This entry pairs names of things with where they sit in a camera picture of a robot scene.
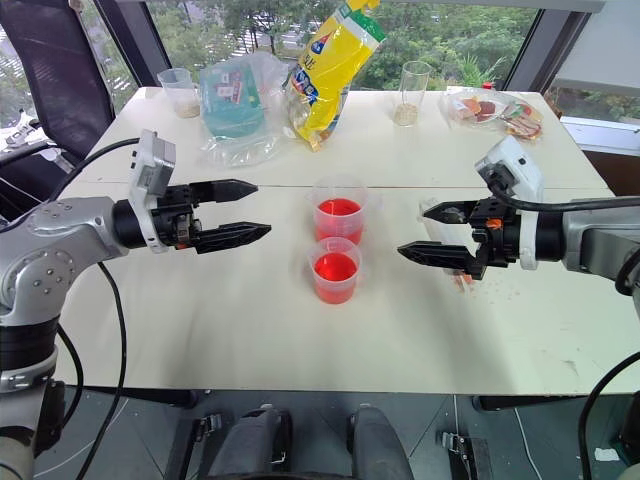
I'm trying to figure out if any cup of red liquid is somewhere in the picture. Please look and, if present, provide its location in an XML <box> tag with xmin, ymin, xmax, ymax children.
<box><xmin>305</xmin><ymin>173</ymin><xmax>384</xmax><ymax>247</ymax></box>
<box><xmin>305</xmin><ymin>235</ymin><xmax>371</xmax><ymax>305</ymax></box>

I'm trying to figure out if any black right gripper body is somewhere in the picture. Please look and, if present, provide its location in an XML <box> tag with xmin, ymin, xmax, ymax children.
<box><xmin>467</xmin><ymin>195</ymin><xmax>524</xmax><ymax>282</ymax></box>

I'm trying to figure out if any clear bag with teal package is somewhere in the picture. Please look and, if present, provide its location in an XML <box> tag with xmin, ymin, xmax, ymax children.
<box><xmin>198</xmin><ymin>50</ymin><xmax>292</xmax><ymax>169</ymax></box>

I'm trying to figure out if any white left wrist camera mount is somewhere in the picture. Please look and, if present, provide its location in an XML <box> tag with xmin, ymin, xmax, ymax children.
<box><xmin>127</xmin><ymin>129</ymin><xmax>178</xmax><ymax>255</ymax></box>

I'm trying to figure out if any clear packet of orange snacks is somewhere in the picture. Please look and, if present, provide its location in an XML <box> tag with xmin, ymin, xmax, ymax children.
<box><xmin>501</xmin><ymin>101</ymin><xmax>546</xmax><ymax>146</ymax></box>

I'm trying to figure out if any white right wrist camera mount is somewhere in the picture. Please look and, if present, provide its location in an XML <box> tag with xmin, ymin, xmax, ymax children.
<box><xmin>473</xmin><ymin>135</ymin><xmax>547</xmax><ymax>272</ymax></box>

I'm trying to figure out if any dark window frame post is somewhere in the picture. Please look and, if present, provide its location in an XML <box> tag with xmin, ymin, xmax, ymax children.
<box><xmin>93</xmin><ymin>0</ymin><xmax>174</xmax><ymax>89</ymax></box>
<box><xmin>508</xmin><ymin>8</ymin><xmax>592</xmax><ymax>94</ymax></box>

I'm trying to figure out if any black office chair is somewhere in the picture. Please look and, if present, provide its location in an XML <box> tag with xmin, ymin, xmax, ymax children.
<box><xmin>0</xmin><ymin>0</ymin><xmax>117</xmax><ymax>202</ymax></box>

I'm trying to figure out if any black caster bracket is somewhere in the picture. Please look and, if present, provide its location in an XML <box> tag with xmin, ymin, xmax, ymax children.
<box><xmin>191</xmin><ymin>411</ymin><xmax>224</xmax><ymax>444</ymax></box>
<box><xmin>436</xmin><ymin>429</ymin><xmax>494</xmax><ymax>480</ymax></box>

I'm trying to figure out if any black table foot bar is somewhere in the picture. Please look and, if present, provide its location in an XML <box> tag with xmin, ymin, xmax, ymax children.
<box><xmin>81</xmin><ymin>384</ymin><xmax>199</xmax><ymax>410</ymax></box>
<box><xmin>471</xmin><ymin>394</ymin><xmax>592</xmax><ymax>413</ymax></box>

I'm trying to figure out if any bag of assorted snacks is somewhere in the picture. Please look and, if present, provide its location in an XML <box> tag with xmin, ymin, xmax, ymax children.
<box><xmin>439</xmin><ymin>87</ymin><xmax>507</xmax><ymax>130</ymax></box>

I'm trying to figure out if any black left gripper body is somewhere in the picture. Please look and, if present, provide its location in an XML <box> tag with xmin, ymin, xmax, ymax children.
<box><xmin>149</xmin><ymin>183</ymin><xmax>204</xmax><ymax>252</ymax></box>

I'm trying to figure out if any tall clear glass with grains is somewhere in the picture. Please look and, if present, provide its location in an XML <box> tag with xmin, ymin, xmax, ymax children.
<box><xmin>391</xmin><ymin>60</ymin><xmax>433</xmax><ymax>129</ymax></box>

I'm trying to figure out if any thin white floor cable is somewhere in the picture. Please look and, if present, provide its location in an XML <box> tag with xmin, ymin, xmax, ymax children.
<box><xmin>513</xmin><ymin>406</ymin><xmax>545</xmax><ymax>480</ymax></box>

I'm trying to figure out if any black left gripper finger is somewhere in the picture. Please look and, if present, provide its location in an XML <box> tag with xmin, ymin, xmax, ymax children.
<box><xmin>188</xmin><ymin>178</ymin><xmax>260</xmax><ymax>204</ymax></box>
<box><xmin>194</xmin><ymin>220</ymin><xmax>273</xmax><ymax>255</ymax></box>

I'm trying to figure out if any clear measuring cup with grains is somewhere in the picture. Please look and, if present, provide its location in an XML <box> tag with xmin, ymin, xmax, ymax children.
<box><xmin>156</xmin><ymin>67</ymin><xmax>202</xmax><ymax>120</ymax></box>

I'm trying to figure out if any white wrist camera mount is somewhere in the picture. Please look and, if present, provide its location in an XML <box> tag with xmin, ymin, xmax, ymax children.
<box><xmin>127</xmin><ymin>129</ymin><xmax>178</xmax><ymax>255</ymax></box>
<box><xmin>473</xmin><ymin>135</ymin><xmax>547</xmax><ymax>272</ymax></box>

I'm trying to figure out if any dark rounded shape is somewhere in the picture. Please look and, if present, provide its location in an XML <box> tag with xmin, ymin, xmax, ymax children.
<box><xmin>346</xmin><ymin>405</ymin><xmax>414</xmax><ymax>480</ymax></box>
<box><xmin>206</xmin><ymin>406</ymin><xmax>294</xmax><ymax>480</ymax></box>

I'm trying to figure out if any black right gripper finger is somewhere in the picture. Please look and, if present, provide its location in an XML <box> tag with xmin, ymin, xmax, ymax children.
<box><xmin>421</xmin><ymin>201</ymin><xmax>477</xmax><ymax>225</ymax></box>
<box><xmin>396</xmin><ymin>240</ymin><xmax>481</xmax><ymax>274</ymax></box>

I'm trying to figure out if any yellow snack bag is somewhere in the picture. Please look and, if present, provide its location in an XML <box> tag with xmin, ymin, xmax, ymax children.
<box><xmin>284</xmin><ymin>0</ymin><xmax>389</xmax><ymax>153</ymax></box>

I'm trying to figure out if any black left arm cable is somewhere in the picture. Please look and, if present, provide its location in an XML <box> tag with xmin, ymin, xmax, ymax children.
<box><xmin>48</xmin><ymin>137</ymin><xmax>142</xmax><ymax>480</ymax></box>

